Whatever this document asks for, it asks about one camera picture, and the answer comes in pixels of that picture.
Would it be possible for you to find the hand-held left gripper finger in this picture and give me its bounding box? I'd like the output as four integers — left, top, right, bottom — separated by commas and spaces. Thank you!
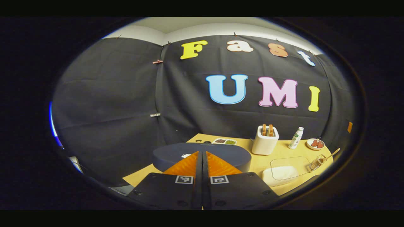
203, 151, 280, 210
126, 151, 202, 210

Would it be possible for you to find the white milk bottle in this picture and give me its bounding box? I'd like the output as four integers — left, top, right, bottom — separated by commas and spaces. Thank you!
288, 127, 304, 149

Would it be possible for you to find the white toaster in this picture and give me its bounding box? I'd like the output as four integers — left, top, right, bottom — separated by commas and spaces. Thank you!
252, 125, 279, 155

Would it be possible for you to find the dark blue rice cooker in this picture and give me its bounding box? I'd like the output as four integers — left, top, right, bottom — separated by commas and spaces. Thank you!
152, 143, 252, 173

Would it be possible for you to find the black backdrop cloth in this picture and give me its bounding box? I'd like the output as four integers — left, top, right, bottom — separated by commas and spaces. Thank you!
52, 34, 354, 186

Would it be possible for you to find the wire chopstick holder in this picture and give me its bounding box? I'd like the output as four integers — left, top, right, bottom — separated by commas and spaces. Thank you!
306, 154, 327, 173

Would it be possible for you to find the wooden spoon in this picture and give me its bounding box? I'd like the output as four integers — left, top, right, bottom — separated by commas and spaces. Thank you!
311, 148, 341, 169

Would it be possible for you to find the clear plastic container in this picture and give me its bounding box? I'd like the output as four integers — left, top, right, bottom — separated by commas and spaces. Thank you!
261, 156, 313, 187

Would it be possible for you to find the white round plate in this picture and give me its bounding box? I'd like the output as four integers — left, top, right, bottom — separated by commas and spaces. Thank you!
306, 138, 325, 150

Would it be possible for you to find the white divided grain dish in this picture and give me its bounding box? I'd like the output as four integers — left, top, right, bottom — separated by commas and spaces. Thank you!
212, 138, 237, 146

